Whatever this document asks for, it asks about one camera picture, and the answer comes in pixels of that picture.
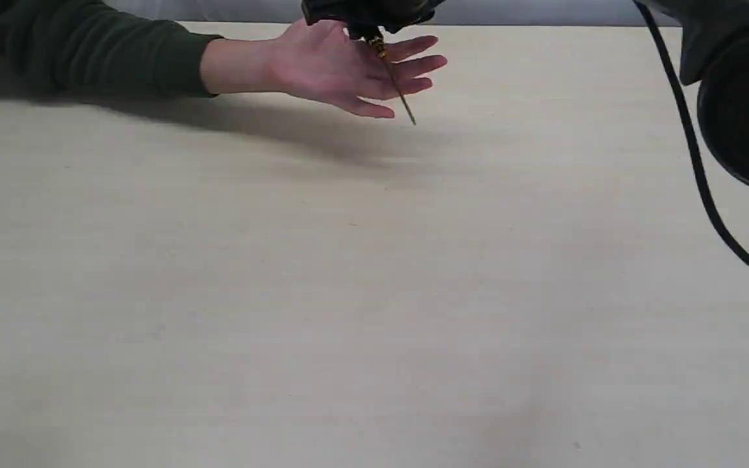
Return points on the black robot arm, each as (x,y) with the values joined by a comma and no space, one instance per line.
(707,42)

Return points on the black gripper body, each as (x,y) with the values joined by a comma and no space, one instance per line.
(365,16)

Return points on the person's bare hand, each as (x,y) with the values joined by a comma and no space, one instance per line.
(321,63)

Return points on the black gold precision screwdriver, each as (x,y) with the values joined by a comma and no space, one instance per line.
(374,38)

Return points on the green sleeved forearm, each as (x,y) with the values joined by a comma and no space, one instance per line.
(89,47)

